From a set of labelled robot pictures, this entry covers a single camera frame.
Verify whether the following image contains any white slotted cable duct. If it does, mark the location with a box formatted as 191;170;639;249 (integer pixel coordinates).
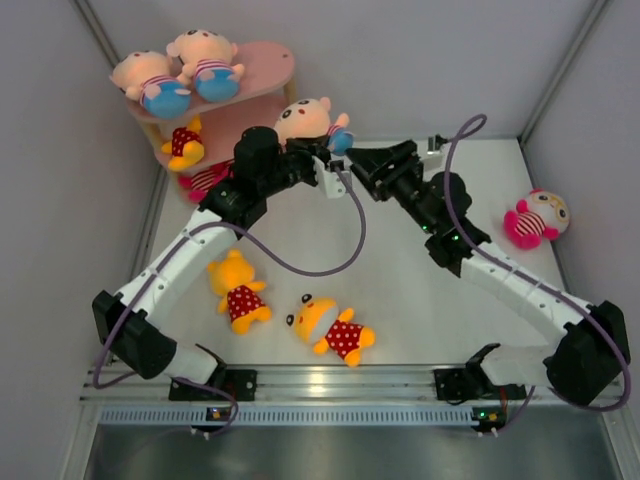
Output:
100;405;489;426

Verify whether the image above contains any pink owl plush left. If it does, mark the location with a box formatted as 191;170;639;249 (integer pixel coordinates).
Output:
177;160;233;203

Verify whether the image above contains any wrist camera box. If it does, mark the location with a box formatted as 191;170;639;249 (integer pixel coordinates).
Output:
425;134;451;162
314;163;352;199

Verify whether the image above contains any pink three tier shelf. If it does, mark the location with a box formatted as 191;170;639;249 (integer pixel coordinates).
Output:
126;41;296;202

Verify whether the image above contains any yellow bear polka dot dress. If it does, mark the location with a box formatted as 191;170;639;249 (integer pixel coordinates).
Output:
207;249;272;335

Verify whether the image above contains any pink owl plush on table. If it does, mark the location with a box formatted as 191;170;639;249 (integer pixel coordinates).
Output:
503;189;571;250

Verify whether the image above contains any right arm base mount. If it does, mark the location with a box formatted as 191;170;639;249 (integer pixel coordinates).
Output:
433;368;527;405

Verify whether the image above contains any yellow frog plush polka dress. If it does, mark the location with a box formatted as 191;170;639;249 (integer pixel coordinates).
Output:
286;294;376;368

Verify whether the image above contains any yellow bear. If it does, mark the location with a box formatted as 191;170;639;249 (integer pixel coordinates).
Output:
161;115;205;172

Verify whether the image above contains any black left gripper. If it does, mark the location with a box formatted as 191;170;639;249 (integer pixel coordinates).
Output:
257;135;330;198

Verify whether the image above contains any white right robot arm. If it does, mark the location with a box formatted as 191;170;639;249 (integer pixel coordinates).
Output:
347;140;630;410

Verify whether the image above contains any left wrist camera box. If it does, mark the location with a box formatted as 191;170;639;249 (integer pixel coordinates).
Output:
314;163;352;199

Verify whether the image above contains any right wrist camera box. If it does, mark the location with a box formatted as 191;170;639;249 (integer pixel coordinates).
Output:
425;134;451;162

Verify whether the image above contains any aluminium rail frame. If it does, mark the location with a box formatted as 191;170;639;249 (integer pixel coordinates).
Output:
78;349;626;402

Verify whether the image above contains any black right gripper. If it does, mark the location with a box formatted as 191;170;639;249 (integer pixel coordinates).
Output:
347;139;441;234

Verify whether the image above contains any peach doll striped shirt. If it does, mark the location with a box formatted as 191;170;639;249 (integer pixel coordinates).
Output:
109;51;191;119
166;29;245;103
273;96;355;155

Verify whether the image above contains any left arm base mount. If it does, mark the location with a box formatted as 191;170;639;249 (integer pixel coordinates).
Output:
168;367;258;402

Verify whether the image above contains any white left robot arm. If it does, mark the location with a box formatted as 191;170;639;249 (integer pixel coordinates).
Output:
92;126;348;400

